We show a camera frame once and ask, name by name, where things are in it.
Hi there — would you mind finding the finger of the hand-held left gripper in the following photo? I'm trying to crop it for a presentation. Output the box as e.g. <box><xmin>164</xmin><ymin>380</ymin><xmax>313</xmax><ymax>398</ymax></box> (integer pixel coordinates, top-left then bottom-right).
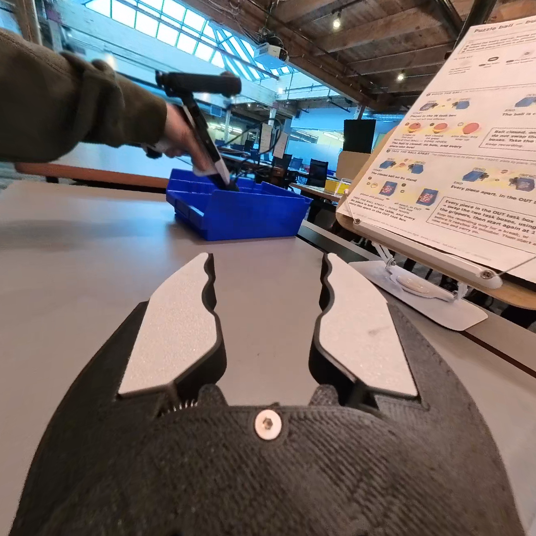
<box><xmin>193</xmin><ymin>158</ymin><xmax>240</xmax><ymax>193</ymax></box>

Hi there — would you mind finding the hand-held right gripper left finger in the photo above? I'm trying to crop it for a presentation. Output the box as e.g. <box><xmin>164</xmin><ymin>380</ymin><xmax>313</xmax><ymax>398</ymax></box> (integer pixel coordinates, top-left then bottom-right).
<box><xmin>117</xmin><ymin>252</ymin><xmax>229</xmax><ymax>403</ymax></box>

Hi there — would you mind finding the blue plastic bin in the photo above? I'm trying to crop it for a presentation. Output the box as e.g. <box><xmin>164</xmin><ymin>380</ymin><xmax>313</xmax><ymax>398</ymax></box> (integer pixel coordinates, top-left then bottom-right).
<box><xmin>166</xmin><ymin>168</ymin><xmax>313</xmax><ymax>242</ymax></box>

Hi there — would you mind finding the grey desk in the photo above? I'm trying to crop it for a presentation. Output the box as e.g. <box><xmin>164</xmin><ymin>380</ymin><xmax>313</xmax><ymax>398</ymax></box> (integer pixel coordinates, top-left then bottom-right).
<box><xmin>0</xmin><ymin>180</ymin><xmax>536</xmax><ymax>536</ymax></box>

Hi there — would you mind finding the instruction sheet on stand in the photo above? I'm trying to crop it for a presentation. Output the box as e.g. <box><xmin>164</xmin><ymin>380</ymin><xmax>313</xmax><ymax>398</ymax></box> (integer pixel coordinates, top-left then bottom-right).
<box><xmin>335</xmin><ymin>17</ymin><xmax>536</xmax><ymax>331</ymax></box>

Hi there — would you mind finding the ceiling projector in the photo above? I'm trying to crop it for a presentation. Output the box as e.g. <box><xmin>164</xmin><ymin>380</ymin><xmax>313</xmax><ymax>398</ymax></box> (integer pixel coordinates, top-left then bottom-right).
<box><xmin>253</xmin><ymin>40</ymin><xmax>289</xmax><ymax>64</ymax></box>

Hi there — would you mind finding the black panel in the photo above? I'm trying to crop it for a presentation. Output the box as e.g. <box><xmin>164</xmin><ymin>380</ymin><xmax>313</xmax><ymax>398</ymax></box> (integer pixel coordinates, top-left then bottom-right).
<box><xmin>343</xmin><ymin>119</ymin><xmax>376</xmax><ymax>153</ymax></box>

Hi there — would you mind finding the white table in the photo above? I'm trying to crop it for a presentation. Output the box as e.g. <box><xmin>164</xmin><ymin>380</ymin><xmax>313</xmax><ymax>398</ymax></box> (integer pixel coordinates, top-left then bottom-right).
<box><xmin>15</xmin><ymin>142</ymin><xmax>170</xmax><ymax>190</ymax></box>

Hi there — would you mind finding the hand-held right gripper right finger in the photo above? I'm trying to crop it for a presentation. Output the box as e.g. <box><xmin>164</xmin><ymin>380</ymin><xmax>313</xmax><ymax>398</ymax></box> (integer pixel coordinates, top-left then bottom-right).
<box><xmin>308</xmin><ymin>252</ymin><xmax>419</xmax><ymax>405</ymax></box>

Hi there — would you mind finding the person's left hand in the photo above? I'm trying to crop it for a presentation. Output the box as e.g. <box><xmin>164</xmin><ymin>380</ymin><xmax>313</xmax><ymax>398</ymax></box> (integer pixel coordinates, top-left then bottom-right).
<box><xmin>161</xmin><ymin>102</ymin><xmax>199</xmax><ymax>159</ymax></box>

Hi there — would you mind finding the person's left forearm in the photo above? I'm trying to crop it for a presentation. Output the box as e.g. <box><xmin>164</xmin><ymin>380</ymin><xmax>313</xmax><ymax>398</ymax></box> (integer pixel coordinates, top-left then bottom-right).
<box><xmin>0</xmin><ymin>28</ymin><xmax>169</xmax><ymax>165</ymax></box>

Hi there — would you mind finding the printed instruction sheet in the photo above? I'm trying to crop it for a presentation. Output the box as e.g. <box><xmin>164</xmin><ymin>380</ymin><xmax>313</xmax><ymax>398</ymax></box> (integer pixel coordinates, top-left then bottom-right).
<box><xmin>337</xmin><ymin>17</ymin><xmax>536</xmax><ymax>283</ymax></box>

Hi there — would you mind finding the cardboard panel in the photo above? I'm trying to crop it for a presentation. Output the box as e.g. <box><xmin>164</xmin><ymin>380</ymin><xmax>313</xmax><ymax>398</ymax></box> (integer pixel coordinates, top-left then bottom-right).
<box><xmin>337</xmin><ymin>151</ymin><xmax>373</xmax><ymax>181</ymax></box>

